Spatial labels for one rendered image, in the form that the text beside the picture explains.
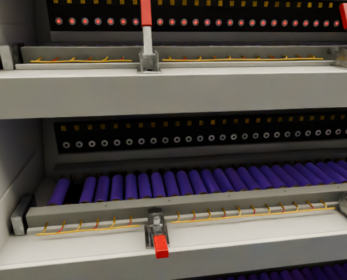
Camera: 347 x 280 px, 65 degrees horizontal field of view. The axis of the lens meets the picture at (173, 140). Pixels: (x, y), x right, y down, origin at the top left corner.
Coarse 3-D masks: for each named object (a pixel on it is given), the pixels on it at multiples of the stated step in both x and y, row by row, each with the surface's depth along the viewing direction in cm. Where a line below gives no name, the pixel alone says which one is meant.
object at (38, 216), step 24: (240, 192) 38; (264, 192) 38; (288, 192) 38; (312, 192) 38; (336, 192) 39; (48, 216) 34; (72, 216) 34; (96, 216) 35; (120, 216) 35; (144, 216) 36; (240, 216) 36
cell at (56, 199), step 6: (60, 180) 42; (66, 180) 42; (60, 186) 40; (66, 186) 41; (54, 192) 39; (60, 192) 39; (66, 192) 40; (54, 198) 37; (60, 198) 38; (48, 204) 36; (60, 204) 37
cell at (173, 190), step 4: (168, 172) 44; (172, 172) 44; (164, 176) 44; (168, 176) 43; (172, 176) 43; (164, 180) 43; (168, 180) 42; (172, 180) 42; (168, 184) 41; (172, 184) 41; (176, 184) 41; (168, 188) 40; (172, 188) 40; (176, 188) 40; (168, 192) 39; (172, 192) 39; (176, 192) 39; (168, 196) 39
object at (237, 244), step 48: (240, 144) 49; (288, 144) 51; (336, 144) 52; (48, 192) 42; (0, 240) 31; (48, 240) 33; (96, 240) 33; (144, 240) 33; (192, 240) 33; (240, 240) 33; (288, 240) 33; (336, 240) 34
